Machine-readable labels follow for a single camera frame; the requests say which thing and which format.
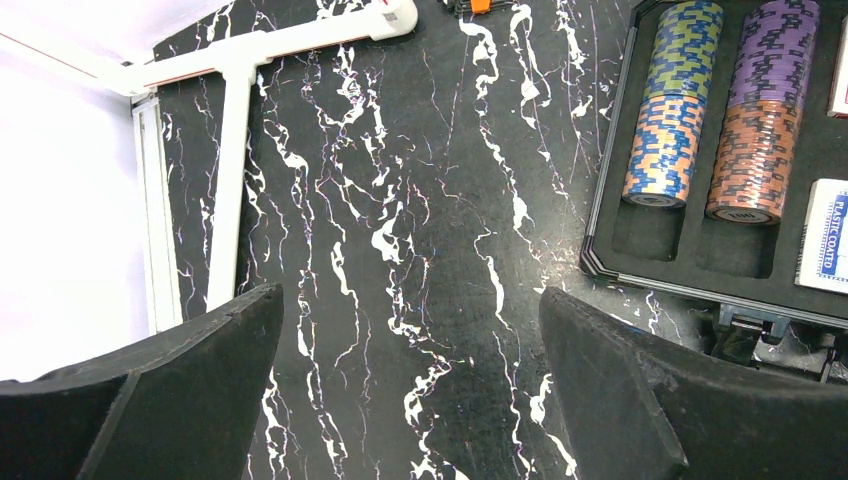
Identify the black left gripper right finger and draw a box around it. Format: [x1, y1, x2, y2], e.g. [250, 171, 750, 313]
[539, 287, 847, 479]

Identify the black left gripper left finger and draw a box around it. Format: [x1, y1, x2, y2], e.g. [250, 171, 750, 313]
[1, 283, 284, 479]

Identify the black poker set case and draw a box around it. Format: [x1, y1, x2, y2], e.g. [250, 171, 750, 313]
[579, 0, 848, 386]

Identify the blue playing card deck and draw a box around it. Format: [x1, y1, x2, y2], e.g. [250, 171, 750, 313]
[795, 178, 847, 295]

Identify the green poker chip stack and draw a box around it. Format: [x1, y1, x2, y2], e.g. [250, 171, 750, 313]
[622, 1, 724, 208]

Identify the red playing card deck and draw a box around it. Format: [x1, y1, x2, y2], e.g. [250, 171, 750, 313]
[827, 17, 848, 119]

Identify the purple poker chip stack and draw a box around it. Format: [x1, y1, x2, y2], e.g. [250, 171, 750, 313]
[705, 1, 820, 225]

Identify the small orange block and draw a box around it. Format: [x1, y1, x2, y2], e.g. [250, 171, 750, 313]
[469, 0, 492, 14]

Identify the white PVC pipe frame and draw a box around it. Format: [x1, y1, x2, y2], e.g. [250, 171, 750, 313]
[1, 1, 419, 310]

